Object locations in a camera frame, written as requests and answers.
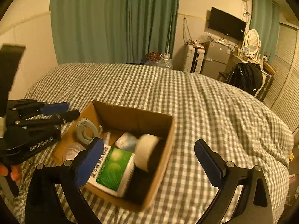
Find blue plastic package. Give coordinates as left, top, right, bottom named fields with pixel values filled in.
left=115, top=132, right=138, bottom=153

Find green white medicine box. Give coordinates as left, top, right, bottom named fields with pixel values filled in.
left=87, top=145, right=134, bottom=198

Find grey tape roll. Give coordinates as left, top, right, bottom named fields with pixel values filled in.
left=134, top=134, right=166, bottom=173

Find clear bottle red label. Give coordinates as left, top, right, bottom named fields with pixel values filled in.
left=62, top=142, right=85, bottom=162

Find person's left hand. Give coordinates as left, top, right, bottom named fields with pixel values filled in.
left=0, top=163, right=22, bottom=182

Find brown cardboard box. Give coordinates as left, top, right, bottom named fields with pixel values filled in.
left=52, top=101, right=175, bottom=212

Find grey checked bed quilt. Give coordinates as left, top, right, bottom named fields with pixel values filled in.
left=26, top=63, right=293, bottom=223

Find green curtain left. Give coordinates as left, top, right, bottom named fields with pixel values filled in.
left=50, top=0, right=179, bottom=64

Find green curtain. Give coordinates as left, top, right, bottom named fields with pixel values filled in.
left=50, top=0, right=179, bottom=64
left=250, top=0, right=280, bottom=63

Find white louvred wardrobe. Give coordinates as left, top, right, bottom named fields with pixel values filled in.
left=263, top=23, right=298, bottom=133

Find black backpack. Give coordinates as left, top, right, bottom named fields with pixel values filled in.
left=225, top=62, right=263, bottom=96

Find white drawer cabinet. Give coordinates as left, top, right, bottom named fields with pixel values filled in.
left=183, top=44, right=205, bottom=74

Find grey small refrigerator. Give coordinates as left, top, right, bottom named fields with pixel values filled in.
left=201, top=41, right=231, bottom=79

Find white oval vanity mirror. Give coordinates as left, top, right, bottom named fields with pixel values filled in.
left=242, top=29, right=261, bottom=56

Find green curtain right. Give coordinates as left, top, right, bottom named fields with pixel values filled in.
left=250, top=0, right=280, bottom=63

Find black wall television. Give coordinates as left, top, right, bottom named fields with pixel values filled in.
left=208, top=7, right=246, bottom=41

